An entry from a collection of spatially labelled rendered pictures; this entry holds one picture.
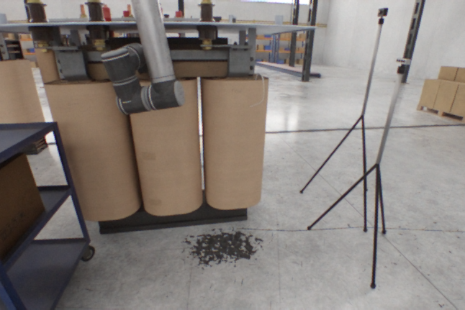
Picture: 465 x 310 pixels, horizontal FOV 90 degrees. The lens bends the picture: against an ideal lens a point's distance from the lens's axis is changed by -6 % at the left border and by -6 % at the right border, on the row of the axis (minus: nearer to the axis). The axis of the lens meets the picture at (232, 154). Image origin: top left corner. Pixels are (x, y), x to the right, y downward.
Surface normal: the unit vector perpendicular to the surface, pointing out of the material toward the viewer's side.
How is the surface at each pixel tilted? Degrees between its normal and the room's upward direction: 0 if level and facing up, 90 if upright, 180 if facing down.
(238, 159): 90
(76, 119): 90
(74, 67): 90
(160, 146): 90
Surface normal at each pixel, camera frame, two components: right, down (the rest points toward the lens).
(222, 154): -0.07, 0.40
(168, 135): 0.18, 0.40
